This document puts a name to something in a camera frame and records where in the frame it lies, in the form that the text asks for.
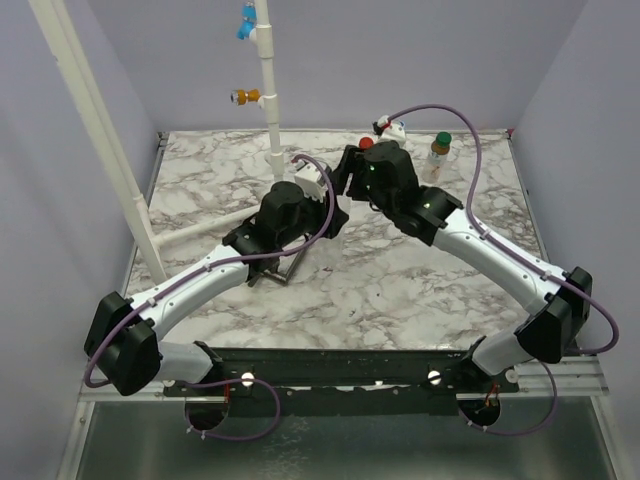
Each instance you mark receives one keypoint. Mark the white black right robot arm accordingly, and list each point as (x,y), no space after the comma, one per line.
(383,176)

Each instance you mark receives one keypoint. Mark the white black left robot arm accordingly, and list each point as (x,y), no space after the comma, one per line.
(126,338)

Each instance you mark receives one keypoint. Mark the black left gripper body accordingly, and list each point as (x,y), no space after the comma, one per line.
(314,216)

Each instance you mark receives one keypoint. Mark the clear bottle green white label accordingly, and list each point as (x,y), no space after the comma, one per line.
(435,162)

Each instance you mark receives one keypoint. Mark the blue pipe valve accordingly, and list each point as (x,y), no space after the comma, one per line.
(249,19)

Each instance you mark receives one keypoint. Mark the red bottle cap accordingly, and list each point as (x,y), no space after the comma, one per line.
(366,142)

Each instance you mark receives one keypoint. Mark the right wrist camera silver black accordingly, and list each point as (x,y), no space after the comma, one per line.
(387,129)

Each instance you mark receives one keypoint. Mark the green bottle cap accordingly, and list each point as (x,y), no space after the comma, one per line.
(443,138)

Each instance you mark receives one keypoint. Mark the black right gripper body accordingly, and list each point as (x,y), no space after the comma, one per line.
(351,167)

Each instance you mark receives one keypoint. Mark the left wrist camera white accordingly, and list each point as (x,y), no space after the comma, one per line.
(310,179)

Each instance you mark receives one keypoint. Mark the orange pipe nozzle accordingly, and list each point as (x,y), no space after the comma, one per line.
(241,97)

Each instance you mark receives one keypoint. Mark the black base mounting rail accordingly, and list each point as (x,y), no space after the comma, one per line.
(314,382)

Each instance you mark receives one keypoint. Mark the grey metal crank handle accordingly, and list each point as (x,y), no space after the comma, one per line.
(283,272)

